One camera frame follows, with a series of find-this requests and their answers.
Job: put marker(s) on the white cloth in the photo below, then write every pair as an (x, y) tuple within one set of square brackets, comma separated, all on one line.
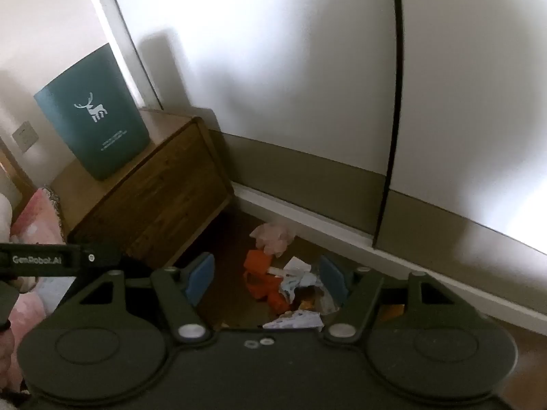
[(4, 218)]

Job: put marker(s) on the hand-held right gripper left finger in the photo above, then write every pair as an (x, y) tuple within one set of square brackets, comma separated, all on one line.
[(200, 279)]

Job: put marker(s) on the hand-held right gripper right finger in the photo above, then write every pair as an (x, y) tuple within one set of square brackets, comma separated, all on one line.
[(335, 279)]

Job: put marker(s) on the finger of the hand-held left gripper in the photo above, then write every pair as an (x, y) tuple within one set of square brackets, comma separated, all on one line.
[(102, 257)]

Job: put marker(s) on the white door frame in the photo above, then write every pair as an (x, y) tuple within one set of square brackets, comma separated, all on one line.
[(111, 30)]

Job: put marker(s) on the pink blanket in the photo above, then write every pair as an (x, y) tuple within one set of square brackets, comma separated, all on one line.
[(36, 222)]

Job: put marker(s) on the green deer print trash bin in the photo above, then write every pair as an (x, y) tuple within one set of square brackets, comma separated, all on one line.
[(102, 115)]

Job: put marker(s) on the clear plastic wrapper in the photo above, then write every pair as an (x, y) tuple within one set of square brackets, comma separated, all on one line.
[(299, 286)]

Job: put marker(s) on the beige wall socket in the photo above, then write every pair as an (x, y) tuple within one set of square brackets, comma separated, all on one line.
[(24, 135)]

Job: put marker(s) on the wooden bed headboard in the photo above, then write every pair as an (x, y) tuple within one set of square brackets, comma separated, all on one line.
[(15, 171)]

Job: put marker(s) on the brown paper wrapper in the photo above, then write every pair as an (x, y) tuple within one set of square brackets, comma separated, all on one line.
[(318, 301)]

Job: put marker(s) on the wooden nightstand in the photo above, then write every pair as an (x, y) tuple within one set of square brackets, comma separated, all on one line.
[(162, 196)]

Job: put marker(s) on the white flat printed paper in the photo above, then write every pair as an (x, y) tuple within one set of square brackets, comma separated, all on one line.
[(299, 321)]

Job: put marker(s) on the orange wrapper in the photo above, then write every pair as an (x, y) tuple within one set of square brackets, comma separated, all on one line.
[(258, 273)]

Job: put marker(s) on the pink crumpled tissue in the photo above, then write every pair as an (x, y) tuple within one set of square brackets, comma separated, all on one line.
[(273, 239)]

